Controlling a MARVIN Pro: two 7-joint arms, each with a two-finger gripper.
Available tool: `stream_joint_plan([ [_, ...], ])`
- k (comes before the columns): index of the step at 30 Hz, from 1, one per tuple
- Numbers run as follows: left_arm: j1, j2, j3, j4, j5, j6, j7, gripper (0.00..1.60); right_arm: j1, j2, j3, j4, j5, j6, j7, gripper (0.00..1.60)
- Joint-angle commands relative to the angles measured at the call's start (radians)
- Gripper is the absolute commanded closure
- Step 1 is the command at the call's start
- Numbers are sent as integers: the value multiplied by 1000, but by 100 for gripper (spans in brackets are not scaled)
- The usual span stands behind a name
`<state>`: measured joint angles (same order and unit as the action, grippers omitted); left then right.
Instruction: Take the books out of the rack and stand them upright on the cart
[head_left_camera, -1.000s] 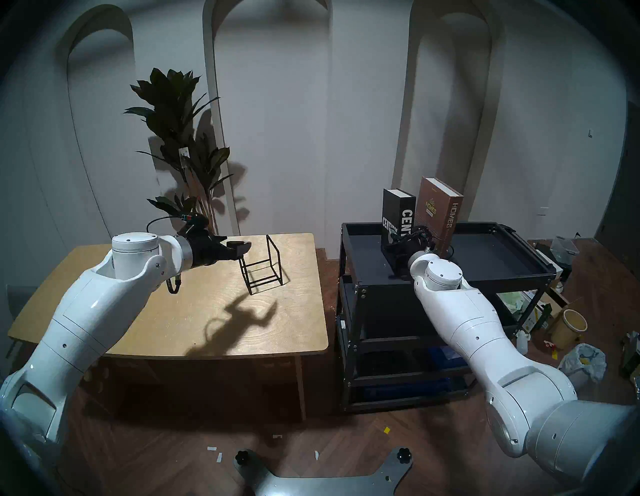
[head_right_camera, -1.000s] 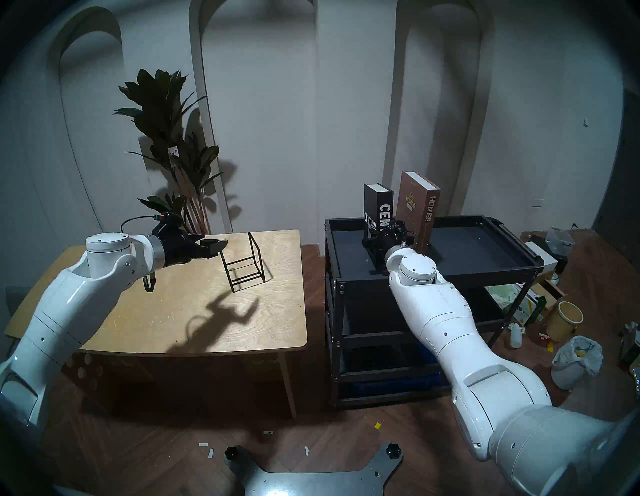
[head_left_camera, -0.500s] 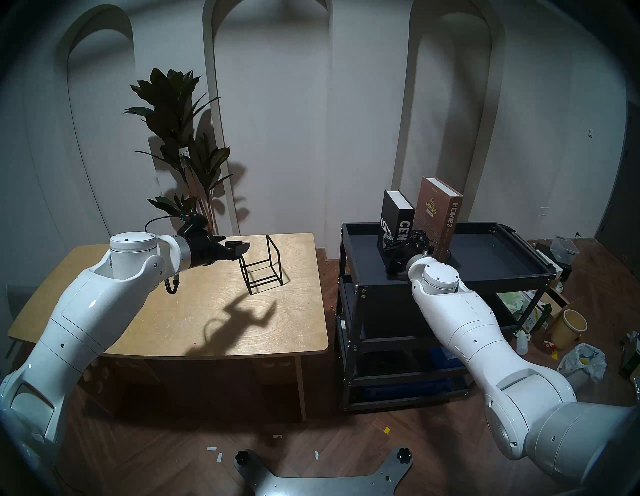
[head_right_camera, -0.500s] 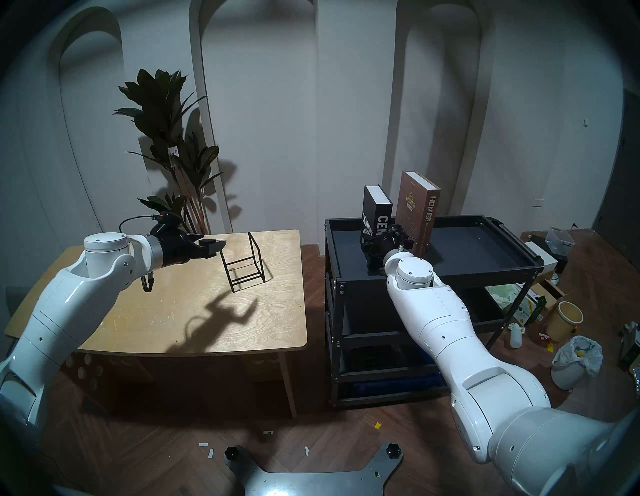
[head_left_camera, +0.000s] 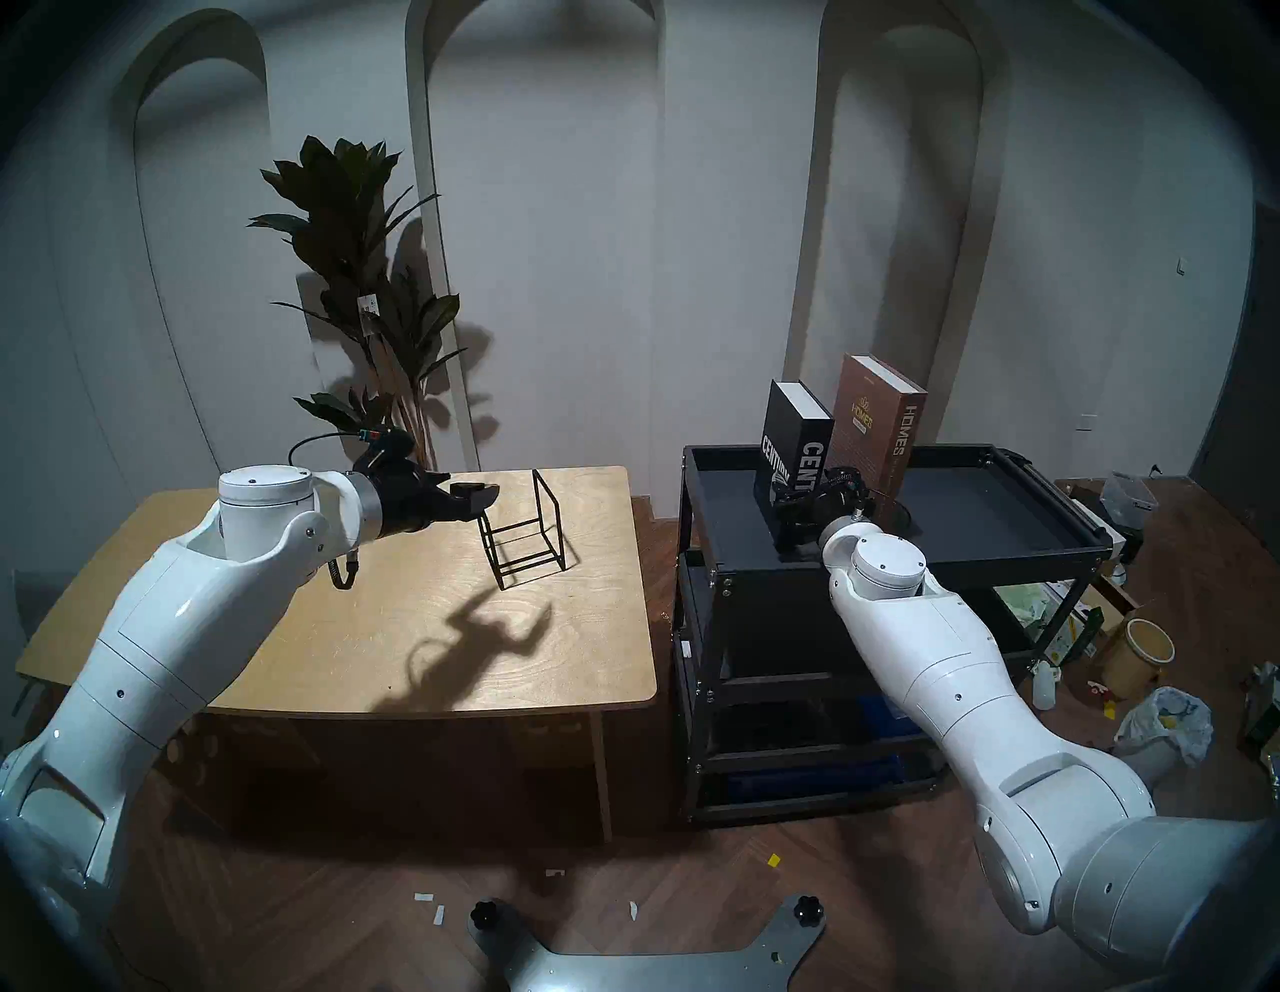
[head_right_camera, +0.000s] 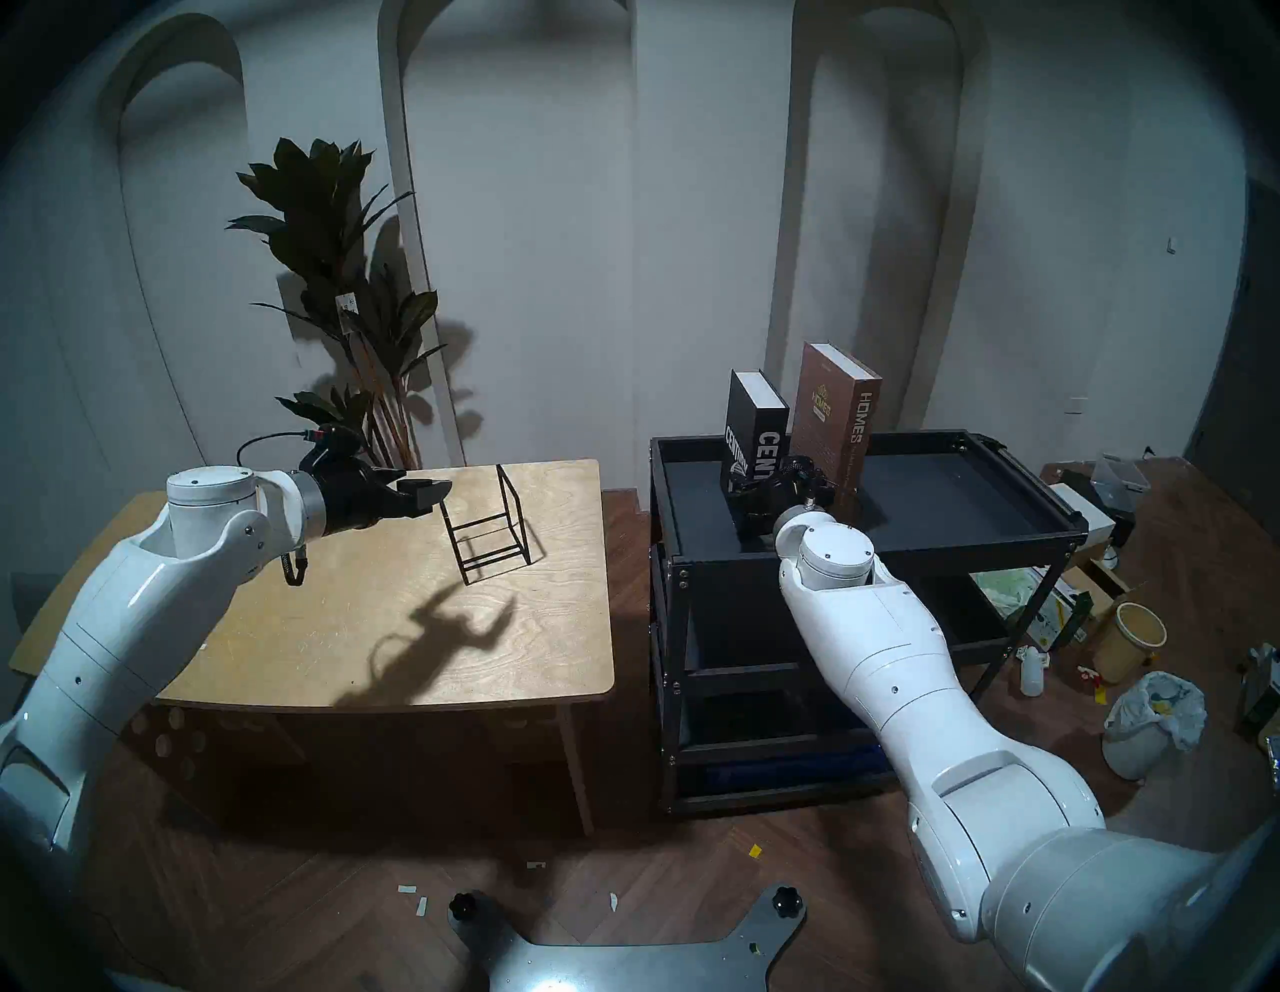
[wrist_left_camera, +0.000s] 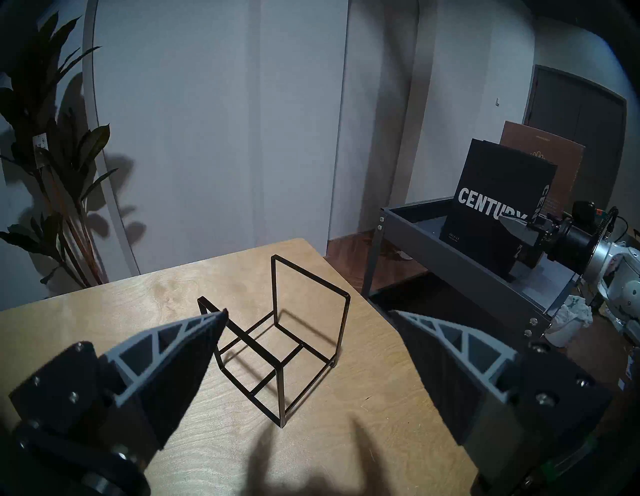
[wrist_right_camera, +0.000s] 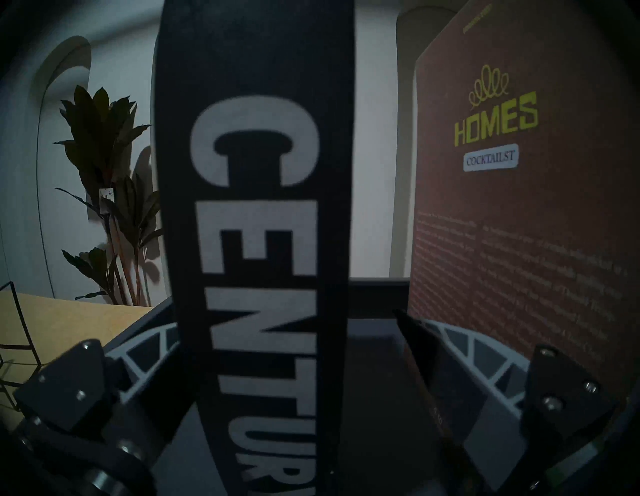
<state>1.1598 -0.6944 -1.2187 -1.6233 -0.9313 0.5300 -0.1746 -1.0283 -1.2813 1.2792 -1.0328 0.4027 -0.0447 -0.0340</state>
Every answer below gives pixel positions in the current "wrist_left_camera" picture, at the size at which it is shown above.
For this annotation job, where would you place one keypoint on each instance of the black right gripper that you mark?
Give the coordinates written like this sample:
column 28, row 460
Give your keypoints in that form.
column 570, row 240

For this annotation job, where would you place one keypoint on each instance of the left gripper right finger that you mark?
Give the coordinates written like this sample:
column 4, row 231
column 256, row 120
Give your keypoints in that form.
column 475, row 400

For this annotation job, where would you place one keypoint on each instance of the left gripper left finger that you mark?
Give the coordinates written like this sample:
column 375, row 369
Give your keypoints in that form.
column 150, row 380

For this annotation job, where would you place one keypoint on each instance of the black CENTURY book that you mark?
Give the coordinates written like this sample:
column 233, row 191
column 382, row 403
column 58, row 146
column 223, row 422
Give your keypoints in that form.
column 495, row 175

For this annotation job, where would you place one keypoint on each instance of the brown HOMES book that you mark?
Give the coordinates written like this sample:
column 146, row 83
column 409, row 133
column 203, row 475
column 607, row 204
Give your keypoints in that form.
column 565, row 165

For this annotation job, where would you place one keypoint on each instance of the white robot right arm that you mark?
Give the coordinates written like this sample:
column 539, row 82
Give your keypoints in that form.
column 620, row 280

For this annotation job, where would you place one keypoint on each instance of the black three-tier utility cart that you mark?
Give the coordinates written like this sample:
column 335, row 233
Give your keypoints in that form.
column 450, row 260

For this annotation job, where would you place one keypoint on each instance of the light wooden table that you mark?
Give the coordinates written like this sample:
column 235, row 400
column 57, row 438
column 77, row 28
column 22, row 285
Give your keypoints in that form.
column 125, row 300

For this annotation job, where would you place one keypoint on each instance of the white bagged trash bin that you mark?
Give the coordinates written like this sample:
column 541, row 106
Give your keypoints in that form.
column 567, row 322

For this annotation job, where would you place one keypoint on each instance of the dark door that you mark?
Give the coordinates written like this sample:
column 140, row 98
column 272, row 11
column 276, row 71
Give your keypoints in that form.
column 580, row 110

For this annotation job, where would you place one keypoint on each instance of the tall green potted plant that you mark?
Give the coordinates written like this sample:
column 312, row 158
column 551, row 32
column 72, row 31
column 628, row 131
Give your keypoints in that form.
column 45, row 150

